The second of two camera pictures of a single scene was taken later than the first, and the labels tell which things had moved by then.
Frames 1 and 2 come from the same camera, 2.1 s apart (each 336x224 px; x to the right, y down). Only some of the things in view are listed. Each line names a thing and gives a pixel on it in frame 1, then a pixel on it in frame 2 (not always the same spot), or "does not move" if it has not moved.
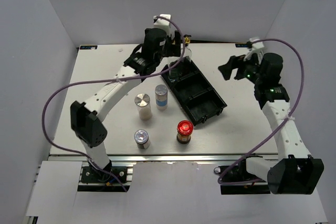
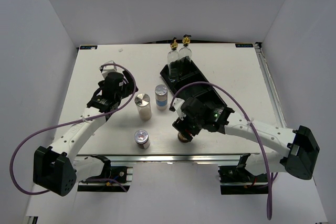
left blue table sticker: [88, 47] does not move
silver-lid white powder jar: [142, 100] does not move
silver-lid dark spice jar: [142, 139] does not move
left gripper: [177, 34] → [128, 87]
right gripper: [226, 70] → [180, 126]
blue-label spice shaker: [161, 95] does not move
